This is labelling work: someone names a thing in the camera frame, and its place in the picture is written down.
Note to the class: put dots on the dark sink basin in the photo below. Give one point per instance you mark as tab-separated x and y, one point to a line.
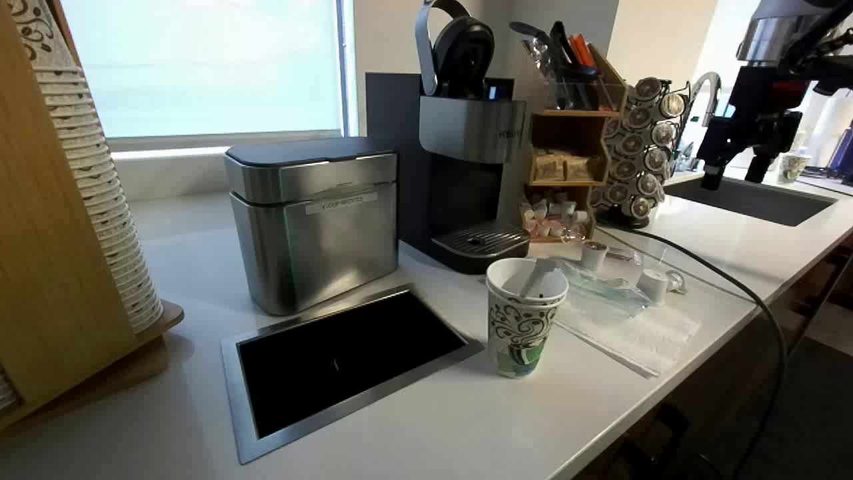
756	201

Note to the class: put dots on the black silver coffee machine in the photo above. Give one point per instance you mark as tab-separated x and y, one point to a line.
463	135

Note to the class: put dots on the chrome faucet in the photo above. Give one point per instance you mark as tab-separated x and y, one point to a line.
702	111

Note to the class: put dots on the white stir stick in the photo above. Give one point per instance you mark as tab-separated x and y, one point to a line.
537	279

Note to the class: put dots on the wooden cup dispenser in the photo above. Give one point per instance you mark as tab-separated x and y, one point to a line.
49	267

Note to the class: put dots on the brown sugar packets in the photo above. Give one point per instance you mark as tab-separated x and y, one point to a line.
560	167

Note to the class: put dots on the stainless steel bin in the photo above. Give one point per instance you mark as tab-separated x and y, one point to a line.
311	230

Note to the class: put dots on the clear plastic bag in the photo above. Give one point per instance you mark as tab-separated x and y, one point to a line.
608	290

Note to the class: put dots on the small white creamer cup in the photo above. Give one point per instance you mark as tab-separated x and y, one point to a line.
650	285
593	258

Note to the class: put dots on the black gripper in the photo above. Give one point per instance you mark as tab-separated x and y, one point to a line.
756	103

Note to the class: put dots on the pile of creamer pods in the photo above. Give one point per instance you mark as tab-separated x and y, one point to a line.
556	221

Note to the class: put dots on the patterned paper cup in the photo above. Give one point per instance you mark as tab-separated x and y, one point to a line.
522	325

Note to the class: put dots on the wooden condiment organizer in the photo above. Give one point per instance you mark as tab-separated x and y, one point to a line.
568	135

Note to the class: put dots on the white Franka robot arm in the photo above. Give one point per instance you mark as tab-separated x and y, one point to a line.
785	27

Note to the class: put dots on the bright window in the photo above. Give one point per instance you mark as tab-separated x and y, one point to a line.
204	67

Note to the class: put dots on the black utensils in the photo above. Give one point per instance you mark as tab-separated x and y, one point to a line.
564	54

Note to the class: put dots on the stack of paper cups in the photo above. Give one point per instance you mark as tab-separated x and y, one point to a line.
95	177

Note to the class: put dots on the steel framed trash chute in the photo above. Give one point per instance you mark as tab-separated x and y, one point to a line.
341	363

